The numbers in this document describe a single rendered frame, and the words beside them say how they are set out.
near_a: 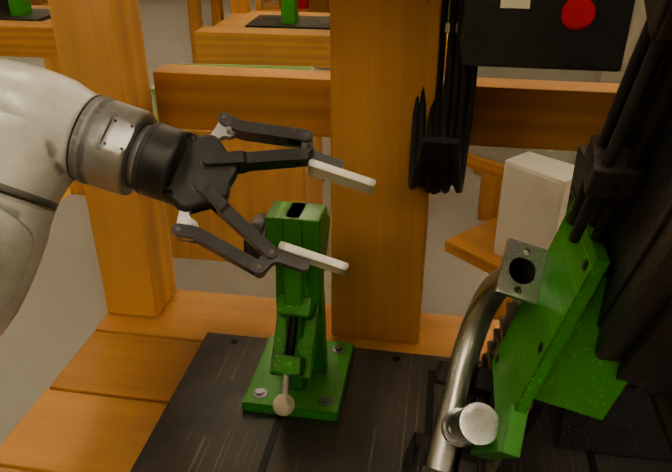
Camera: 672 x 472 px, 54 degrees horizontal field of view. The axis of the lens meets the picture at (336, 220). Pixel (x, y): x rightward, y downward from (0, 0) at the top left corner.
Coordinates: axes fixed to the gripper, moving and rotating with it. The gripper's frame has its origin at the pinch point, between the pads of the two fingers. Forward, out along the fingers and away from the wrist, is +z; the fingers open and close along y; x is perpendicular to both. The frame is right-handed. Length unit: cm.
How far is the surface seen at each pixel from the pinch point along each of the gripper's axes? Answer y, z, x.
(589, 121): 30.9, 28.8, 19.4
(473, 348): -6.2, 18.9, 10.0
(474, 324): -3.8, 18.1, 9.1
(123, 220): -0.2, -32.2, 37.3
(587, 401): -9.8, 26.6, -3.8
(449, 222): 90, 49, 251
